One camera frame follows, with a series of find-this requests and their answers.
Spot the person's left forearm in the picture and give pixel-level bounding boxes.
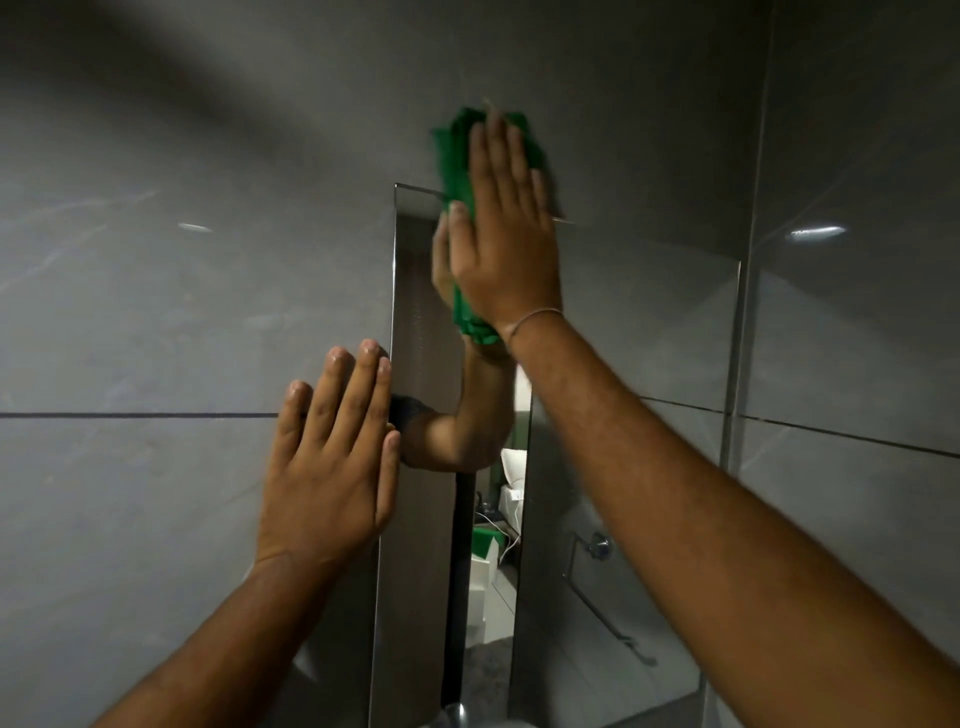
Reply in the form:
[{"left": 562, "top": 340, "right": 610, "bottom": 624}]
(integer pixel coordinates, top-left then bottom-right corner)
[{"left": 93, "top": 553, "right": 348, "bottom": 728}]

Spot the green cleaning cloth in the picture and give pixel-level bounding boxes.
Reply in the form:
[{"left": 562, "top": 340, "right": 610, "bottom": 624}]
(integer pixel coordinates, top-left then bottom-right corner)
[{"left": 430, "top": 106, "right": 553, "bottom": 348}]

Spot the thin thread wrist bracelet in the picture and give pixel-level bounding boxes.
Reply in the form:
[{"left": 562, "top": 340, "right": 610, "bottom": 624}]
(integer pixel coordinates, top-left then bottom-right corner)
[{"left": 500, "top": 306, "right": 564, "bottom": 348}]

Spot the person's right forearm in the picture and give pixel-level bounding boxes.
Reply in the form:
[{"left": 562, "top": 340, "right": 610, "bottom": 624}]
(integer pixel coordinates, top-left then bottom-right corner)
[{"left": 507, "top": 311, "right": 960, "bottom": 728}]

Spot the person's right hand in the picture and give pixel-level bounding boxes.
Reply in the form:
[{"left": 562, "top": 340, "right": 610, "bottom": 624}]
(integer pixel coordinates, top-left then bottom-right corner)
[{"left": 446, "top": 108, "right": 565, "bottom": 348}]

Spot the person's left hand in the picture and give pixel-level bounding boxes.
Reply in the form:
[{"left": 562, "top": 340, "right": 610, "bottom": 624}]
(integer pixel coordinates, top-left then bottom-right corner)
[{"left": 254, "top": 339, "right": 403, "bottom": 573}]

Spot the wall mirror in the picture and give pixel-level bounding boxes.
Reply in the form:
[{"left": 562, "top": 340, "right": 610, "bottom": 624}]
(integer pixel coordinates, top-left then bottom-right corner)
[{"left": 366, "top": 182, "right": 745, "bottom": 728}]

